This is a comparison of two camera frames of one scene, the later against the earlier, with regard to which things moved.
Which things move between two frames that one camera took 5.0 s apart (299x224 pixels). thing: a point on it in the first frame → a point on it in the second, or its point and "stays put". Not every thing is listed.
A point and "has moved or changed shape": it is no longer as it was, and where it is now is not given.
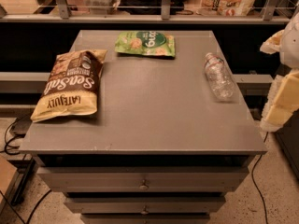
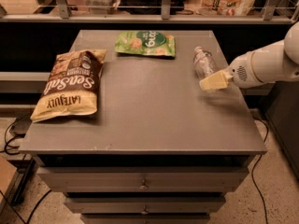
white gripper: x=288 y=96 → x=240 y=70
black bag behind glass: x=148 y=1 stays put
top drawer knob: x=144 y=187 stays put
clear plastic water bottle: x=220 y=77 has moved or changed shape
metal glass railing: x=148 y=4 stays put
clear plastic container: x=102 y=0 stays put
